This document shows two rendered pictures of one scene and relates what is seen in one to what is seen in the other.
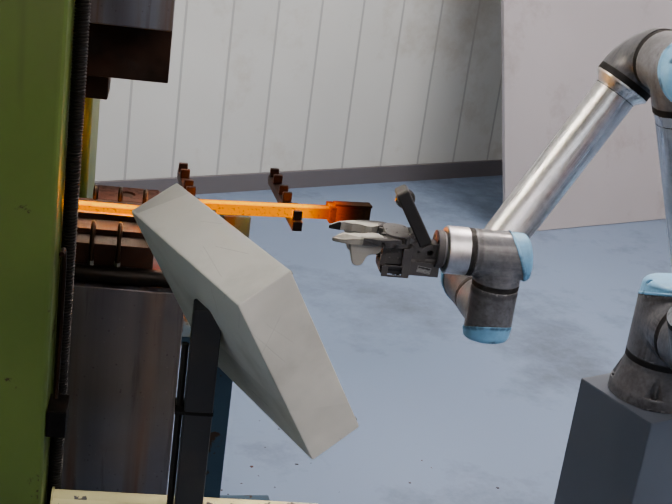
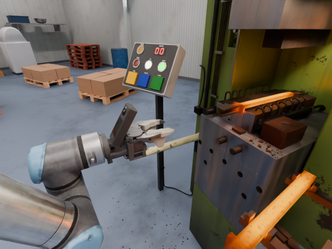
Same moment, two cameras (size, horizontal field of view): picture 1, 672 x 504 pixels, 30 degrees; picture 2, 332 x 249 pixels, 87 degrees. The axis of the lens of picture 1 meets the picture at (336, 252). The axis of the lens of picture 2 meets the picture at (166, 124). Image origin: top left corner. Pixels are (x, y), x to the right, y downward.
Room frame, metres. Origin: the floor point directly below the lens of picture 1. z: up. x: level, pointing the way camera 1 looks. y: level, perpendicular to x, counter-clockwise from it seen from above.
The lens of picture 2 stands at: (2.65, -0.16, 1.27)
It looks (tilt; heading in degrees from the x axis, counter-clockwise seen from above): 28 degrees down; 161
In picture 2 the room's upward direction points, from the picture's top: straight up
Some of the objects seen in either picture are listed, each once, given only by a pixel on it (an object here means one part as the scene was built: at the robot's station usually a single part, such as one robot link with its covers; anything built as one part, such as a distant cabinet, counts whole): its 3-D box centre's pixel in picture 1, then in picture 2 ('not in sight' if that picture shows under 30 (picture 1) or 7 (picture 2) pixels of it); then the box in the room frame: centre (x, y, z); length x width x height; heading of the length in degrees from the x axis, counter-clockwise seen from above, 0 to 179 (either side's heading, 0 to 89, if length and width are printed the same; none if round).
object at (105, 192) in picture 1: (126, 209); (282, 131); (2.27, 0.41, 0.95); 0.12 x 0.09 x 0.07; 99
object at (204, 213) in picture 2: not in sight; (244, 213); (2.13, 0.55, 0.23); 0.56 x 0.38 x 0.47; 99
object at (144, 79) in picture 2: not in sight; (144, 80); (1.63, 0.05, 1.01); 0.07 x 0.05 x 0.07; 34
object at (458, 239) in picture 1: (452, 249); (94, 149); (2.21, -0.22, 0.98); 0.10 x 0.05 x 0.09; 9
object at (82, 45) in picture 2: not in sight; (84, 56); (-5.03, -0.77, 0.40); 1.09 x 0.75 x 0.80; 34
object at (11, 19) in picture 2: not in sight; (18, 19); (-5.62, -2.67, 1.59); 0.53 x 0.39 x 0.21; 124
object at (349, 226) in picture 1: (353, 236); (160, 139); (2.22, -0.03, 0.98); 0.09 x 0.03 x 0.06; 84
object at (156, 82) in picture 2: not in sight; (156, 83); (1.72, 0.11, 1.01); 0.07 x 0.05 x 0.07; 34
